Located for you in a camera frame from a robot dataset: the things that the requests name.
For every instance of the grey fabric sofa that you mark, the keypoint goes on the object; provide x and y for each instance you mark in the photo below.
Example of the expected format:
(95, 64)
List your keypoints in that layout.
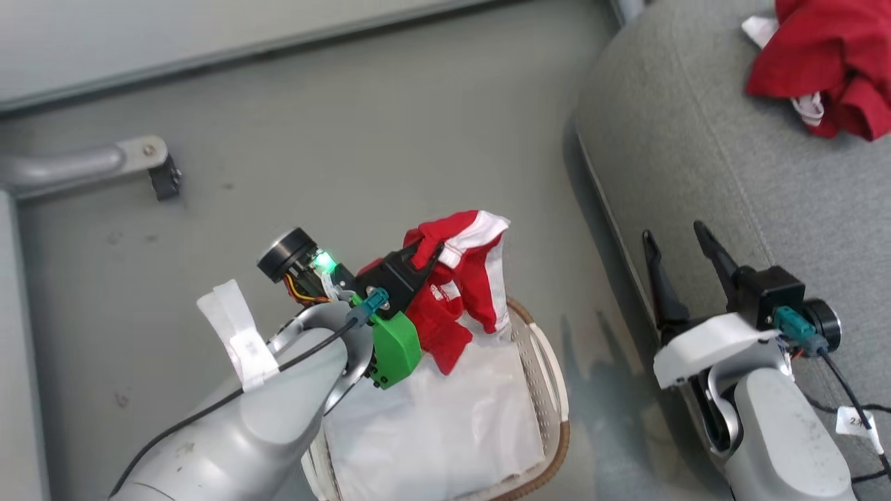
(696, 139)

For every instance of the white tape strip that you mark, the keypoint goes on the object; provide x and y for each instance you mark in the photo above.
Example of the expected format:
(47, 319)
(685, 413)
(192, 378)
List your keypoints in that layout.
(243, 341)

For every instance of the white wicker laundry basket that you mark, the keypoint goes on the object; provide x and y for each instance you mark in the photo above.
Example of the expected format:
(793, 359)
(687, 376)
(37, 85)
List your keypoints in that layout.
(550, 390)

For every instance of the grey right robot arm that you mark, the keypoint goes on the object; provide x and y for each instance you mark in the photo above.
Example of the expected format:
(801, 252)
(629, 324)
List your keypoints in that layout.
(779, 445)

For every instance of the teal right camera connector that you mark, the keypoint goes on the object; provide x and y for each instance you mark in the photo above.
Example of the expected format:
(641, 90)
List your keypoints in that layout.
(797, 327)

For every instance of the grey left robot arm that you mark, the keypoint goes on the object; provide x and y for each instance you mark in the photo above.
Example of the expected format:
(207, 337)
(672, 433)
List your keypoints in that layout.
(264, 431)

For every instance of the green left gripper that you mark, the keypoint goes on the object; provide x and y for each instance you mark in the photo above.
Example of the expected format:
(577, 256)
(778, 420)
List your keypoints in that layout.
(395, 351)

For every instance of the red garment with white collar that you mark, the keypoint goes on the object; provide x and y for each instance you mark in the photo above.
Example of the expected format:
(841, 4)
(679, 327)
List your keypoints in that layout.
(828, 49)

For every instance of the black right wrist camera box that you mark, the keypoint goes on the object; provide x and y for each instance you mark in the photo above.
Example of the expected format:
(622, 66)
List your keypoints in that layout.
(773, 289)

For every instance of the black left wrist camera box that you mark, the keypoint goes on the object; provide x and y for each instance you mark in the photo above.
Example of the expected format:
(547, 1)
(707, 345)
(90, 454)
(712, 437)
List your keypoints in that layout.
(390, 278)

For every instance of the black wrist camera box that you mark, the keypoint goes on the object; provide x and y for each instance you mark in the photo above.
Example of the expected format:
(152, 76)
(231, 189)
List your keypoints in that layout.
(390, 278)
(773, 289)

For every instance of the grey metal partition rail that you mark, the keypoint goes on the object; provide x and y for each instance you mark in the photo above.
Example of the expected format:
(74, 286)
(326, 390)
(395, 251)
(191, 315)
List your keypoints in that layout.
(209, 61)

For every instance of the grey metal support foot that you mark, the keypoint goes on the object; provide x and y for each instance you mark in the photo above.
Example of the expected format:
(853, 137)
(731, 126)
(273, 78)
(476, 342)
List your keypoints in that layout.
(69, 167)

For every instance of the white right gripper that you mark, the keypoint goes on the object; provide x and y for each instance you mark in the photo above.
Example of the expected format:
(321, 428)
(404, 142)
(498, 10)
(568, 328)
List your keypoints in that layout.
(710, 341)

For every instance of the teal camera connector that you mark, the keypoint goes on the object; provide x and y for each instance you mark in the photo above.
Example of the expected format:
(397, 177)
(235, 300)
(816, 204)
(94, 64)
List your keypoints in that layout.
(370, 305)
(797, 327)

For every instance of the red garment with white trim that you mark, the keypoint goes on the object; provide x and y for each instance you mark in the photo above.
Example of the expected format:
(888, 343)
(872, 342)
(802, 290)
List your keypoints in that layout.
(473, 278)

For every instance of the teal left camera connector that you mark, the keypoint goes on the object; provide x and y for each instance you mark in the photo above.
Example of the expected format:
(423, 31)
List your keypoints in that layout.
(370, 305)

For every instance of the white cloth basket liner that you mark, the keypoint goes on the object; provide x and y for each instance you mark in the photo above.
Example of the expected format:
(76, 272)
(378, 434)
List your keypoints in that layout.
(445, 424)

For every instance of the black caster wheel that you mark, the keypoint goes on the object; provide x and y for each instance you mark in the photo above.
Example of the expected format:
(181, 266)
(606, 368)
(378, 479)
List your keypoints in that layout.
(165, 179)

